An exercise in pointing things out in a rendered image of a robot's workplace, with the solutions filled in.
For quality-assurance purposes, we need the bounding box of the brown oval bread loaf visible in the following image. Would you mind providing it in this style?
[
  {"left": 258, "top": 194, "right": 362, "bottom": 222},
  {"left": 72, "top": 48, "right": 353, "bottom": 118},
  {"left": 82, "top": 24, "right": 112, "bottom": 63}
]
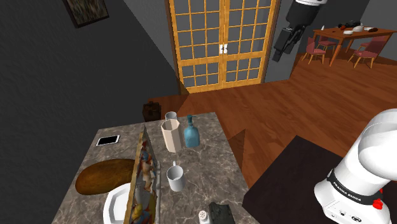
[{"left": 74, "top": 158, "right": 137, "bottom": 196}]

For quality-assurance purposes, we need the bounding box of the black tablet with white rim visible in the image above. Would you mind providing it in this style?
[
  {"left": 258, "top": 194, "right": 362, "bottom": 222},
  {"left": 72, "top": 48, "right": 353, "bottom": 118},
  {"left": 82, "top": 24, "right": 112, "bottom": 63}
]
[{"left": 95, "top": 134, "right": 121, "bottom": 147}]

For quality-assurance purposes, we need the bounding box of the white salt shaker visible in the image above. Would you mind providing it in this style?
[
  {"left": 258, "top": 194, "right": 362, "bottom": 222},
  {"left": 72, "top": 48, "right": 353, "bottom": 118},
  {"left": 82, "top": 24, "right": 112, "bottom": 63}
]
[{"left": 198, "top": 209, "right": 211, "bottom": 224}]

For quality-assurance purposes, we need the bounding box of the white mug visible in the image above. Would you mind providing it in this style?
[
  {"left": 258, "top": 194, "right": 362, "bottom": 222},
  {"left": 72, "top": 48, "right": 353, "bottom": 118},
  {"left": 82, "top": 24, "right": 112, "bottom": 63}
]
[{"left": 166, "top": 160, "right": 186, "bottom": 192}]

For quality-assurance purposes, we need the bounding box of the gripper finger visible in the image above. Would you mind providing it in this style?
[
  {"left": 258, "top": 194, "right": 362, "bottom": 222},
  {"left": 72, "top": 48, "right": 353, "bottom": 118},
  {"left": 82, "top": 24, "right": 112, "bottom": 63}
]
[
  {"left": 286, "top": 25, "right": 307, "bottom": 55},
  {"left": 272, "top": 27, "right": 294, "bottom": 63}
]

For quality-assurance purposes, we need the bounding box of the wooden dining table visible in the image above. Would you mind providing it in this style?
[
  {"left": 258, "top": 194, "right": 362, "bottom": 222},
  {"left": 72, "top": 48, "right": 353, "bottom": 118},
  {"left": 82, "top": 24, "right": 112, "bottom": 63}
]
[{"left": 312, "top": 19, "right": 397, "bottom": 67}]

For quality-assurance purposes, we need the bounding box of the beige octagonal vase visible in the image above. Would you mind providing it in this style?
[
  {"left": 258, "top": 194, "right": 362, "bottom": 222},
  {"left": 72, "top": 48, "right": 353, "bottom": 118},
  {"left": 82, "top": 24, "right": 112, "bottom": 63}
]
[{"left": 160, "top": 118, "right": 183, "bottom": 154}]

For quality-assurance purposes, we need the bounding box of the wooden glazed double door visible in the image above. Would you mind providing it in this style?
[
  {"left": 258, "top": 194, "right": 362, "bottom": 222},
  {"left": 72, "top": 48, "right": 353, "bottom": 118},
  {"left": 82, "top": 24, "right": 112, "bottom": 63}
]
[{"left": 167, "top": 0, "right": 279, "bottom": 94}]

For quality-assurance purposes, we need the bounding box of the black box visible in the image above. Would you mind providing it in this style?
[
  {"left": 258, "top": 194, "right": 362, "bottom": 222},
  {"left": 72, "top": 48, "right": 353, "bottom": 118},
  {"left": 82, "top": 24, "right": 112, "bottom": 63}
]
[{"left": 207, "top": 201, "right": 237, "bottom": 224}]

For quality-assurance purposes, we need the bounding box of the dark robot stand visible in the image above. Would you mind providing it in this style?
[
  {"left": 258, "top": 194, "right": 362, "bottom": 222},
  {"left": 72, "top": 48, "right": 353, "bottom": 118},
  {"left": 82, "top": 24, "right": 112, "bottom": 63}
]
[{"left": 241, "top": 135, "right": 397, "bottom": 224}]

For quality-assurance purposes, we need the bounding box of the dark framed wall picture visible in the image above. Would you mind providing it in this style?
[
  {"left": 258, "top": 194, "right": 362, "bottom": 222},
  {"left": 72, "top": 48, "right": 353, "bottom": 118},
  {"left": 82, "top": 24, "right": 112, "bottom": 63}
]
[{"left": 61, "top": 0, "right": 110, "bottom": 29}]

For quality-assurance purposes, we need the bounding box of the blue glass bottle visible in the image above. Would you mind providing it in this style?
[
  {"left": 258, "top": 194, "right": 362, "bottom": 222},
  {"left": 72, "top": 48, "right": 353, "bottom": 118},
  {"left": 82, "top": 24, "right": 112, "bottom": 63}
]
[{"left": 183, "top": 114, "right": 201, "bottom": 149}]

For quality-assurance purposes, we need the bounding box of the pink wooden chair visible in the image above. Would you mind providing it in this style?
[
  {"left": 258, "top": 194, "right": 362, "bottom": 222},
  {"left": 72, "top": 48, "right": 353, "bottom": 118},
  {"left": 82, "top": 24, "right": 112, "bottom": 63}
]
[
  {"left": 316, "top": 35, "right": 338, "bottom": 53},
  {"left": 347, "top": 34, "right": 391, "bottom": 69},
  {"left": 302, "top": 36, "right": 327, "bottom": 66}
]

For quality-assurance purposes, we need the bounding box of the white plate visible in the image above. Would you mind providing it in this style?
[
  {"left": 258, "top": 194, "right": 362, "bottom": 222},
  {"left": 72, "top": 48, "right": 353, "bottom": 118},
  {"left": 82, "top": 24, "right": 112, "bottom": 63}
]
[{"left": 102, "top": 182, "right": 132, "bottom": 224}]

